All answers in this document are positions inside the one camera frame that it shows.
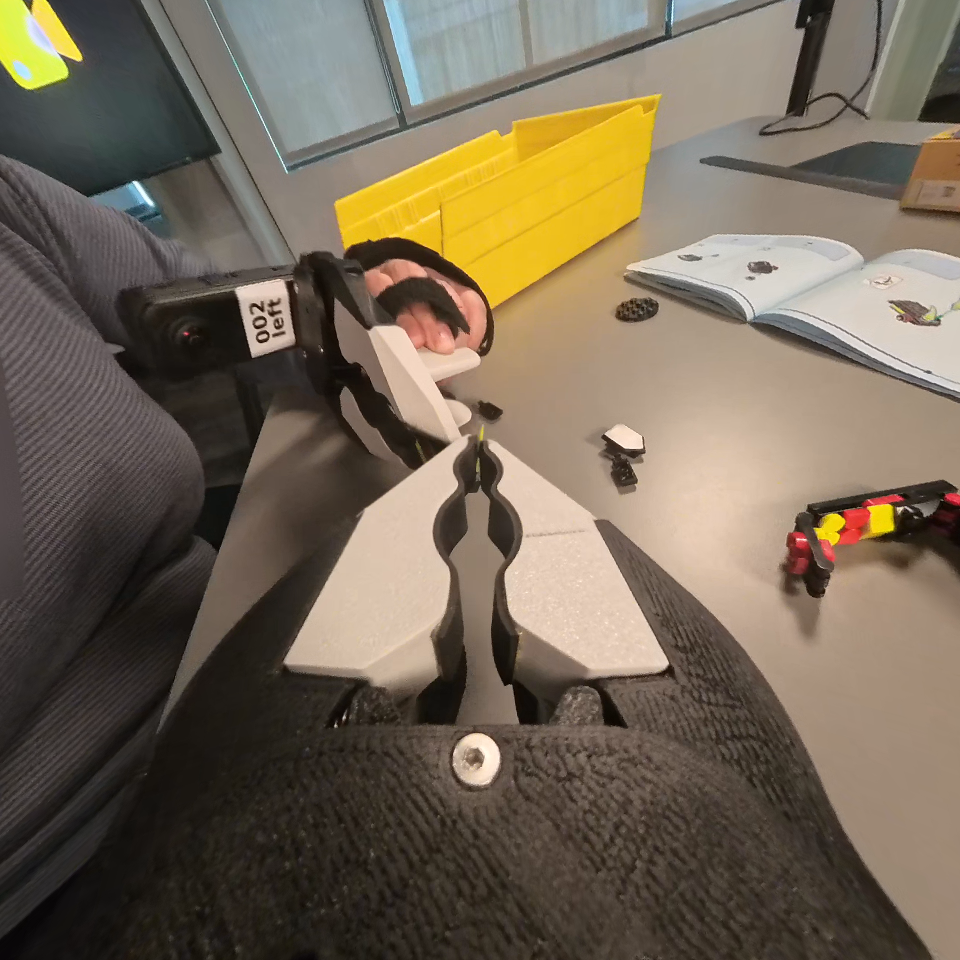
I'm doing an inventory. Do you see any open instruction booklet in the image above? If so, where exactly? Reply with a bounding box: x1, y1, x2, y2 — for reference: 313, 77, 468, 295
624, 234, 960, 399

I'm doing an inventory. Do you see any orange cardboard box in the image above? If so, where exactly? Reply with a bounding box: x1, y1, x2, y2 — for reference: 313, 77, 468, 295
898, 126, 960, 215

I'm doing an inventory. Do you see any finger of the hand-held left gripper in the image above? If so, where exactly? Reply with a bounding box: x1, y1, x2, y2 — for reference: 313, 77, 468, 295
366, 326, 483, 445
333, 362, 475, 471

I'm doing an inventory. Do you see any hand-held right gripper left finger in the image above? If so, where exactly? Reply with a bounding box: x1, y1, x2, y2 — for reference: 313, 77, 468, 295
283, 438, 475, 725

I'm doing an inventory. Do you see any red yellow lego figure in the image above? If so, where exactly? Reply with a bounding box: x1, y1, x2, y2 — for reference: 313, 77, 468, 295
783, 480, 960, 599

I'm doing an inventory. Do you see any black camera boom pole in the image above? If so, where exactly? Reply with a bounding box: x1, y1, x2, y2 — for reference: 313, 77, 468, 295
783, 0, 835, 117

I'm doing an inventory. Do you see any dark grey stand base plate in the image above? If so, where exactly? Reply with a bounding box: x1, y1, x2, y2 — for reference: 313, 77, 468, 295
699, 141, 925, 202

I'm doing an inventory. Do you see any person's left hand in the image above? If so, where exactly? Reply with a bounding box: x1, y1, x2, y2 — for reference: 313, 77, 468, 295
363, 255, 490, 357

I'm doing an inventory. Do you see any yellow plastic bin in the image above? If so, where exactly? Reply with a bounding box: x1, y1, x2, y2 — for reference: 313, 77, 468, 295
333, 93, 663, 309

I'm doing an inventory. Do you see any black cable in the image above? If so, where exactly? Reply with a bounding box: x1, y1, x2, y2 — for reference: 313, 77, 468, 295
757, 0, 886, 138

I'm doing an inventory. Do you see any large grid window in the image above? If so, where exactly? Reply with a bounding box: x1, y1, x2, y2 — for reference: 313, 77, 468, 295
206, 0, 796, 170

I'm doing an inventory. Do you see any person's left forearm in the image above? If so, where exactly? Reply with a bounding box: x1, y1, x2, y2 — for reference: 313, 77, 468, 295
0, 153, 211, 361

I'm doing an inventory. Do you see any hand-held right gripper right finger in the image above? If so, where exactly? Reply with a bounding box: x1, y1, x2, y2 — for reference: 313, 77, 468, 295
480, 438, 670, 725

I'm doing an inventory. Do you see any dark monitor screen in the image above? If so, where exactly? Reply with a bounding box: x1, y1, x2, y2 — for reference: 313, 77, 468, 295
0, 0, 222, 198

